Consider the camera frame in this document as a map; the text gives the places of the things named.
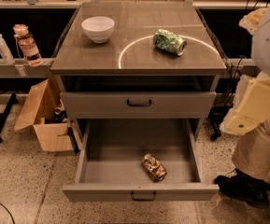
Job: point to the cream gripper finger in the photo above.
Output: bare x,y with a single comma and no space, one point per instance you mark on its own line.
251,21
251,105

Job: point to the crushed orange can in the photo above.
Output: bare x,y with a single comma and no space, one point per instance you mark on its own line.
153,167

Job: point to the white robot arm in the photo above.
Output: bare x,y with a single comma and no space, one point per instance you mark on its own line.
260,52

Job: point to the crushed green can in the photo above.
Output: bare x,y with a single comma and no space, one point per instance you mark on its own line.
169,42

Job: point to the grey drawer cabinet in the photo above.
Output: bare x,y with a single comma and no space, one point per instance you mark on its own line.
129,62

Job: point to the open grey middle drawer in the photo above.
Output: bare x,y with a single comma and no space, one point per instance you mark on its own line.
110,162

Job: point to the closed grey top drawer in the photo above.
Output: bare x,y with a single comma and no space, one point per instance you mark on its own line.
112,105

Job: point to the black stand leg right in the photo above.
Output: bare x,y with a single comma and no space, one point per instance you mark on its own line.
216,117

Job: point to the black stand leg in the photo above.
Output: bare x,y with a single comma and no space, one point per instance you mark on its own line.
3,116
216,117

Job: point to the white ceramic bowl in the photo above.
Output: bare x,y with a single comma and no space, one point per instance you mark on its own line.
98,29

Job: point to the wooden box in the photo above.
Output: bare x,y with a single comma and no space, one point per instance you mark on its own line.
44,111

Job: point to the brown labelled bottle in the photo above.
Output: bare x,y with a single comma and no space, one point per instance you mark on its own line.
27,44

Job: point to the white plastic bottle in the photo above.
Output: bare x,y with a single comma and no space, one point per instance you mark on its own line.
5,52

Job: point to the black stand leg left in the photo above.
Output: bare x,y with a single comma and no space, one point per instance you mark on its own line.
3,116

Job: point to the black top drawer handle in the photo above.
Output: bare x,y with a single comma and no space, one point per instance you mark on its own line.
139,104

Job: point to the black drawer handle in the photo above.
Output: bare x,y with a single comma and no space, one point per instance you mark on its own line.
143,197
139,104

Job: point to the black middle drawer handle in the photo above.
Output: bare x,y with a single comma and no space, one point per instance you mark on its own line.
143,197

